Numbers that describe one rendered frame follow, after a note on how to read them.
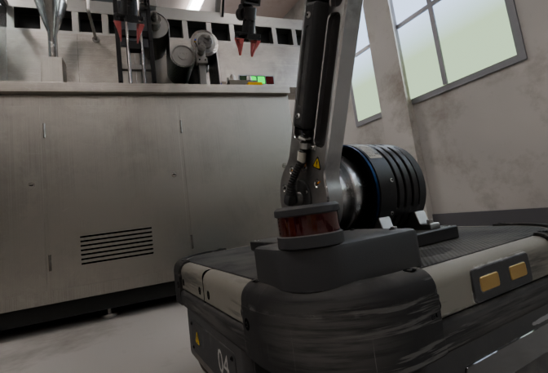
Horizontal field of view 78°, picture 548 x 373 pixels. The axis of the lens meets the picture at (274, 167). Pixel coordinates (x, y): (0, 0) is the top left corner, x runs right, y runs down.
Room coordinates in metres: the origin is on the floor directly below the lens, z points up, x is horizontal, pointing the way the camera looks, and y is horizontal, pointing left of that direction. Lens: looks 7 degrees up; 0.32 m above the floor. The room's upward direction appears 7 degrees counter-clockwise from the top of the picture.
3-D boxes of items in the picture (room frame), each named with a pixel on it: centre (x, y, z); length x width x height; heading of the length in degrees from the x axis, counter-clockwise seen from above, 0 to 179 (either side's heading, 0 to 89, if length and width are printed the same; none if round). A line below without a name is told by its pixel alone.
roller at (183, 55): (1.79, 0.44, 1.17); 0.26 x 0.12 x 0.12; 22
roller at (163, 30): (1.75, 0.56, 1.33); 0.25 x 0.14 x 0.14; 22
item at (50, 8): (1.55, 0.99, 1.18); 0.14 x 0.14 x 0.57
